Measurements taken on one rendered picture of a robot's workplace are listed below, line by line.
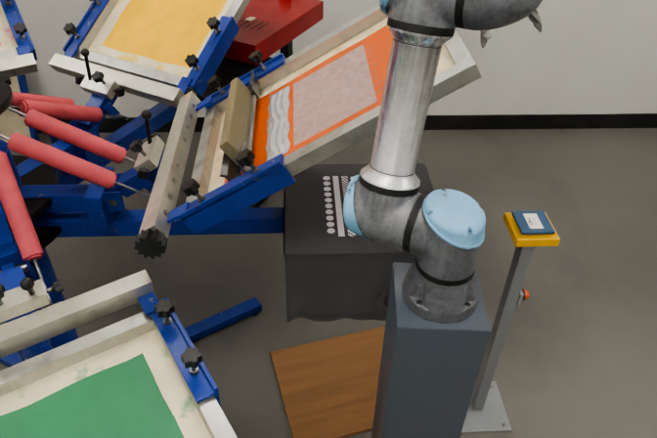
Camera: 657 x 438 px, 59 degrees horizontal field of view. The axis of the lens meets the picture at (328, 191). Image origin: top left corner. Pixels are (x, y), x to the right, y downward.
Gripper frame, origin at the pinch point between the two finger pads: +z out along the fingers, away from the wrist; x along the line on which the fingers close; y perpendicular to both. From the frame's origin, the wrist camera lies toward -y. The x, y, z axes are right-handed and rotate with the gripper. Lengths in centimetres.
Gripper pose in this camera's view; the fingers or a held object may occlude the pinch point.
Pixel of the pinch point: (510, 39)
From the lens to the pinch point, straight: 164.1
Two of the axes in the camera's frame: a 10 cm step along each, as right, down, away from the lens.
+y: 0.5, 6.1, -7.9
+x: 9.6, -2.5, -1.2
